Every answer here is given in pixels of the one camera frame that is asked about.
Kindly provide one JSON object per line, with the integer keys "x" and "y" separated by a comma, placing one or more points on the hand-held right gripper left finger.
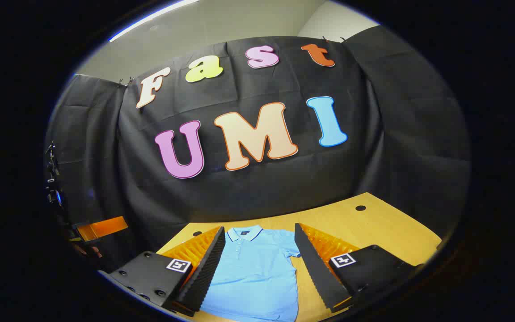
{"x": 206, "y": 273}

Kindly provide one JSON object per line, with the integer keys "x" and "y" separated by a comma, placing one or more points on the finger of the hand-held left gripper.
{"x": 105, "y": 228}

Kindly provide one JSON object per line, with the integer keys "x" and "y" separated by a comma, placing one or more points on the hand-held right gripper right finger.
{"x": 318, "y": 273}

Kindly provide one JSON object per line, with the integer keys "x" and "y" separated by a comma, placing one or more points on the light blue T-shirt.
{"x": 253, "y": 277}

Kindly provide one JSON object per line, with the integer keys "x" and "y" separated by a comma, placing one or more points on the black backdrop cloth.
{"x": 284, "y": 188}

